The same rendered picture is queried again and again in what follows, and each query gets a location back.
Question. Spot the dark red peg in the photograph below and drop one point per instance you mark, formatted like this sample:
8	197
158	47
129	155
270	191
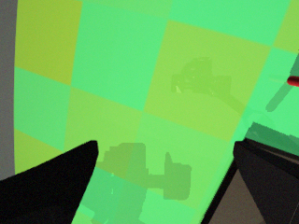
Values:
293	81

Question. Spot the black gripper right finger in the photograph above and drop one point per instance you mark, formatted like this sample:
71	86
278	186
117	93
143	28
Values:
272	181

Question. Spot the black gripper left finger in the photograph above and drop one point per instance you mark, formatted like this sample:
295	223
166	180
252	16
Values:
49	193

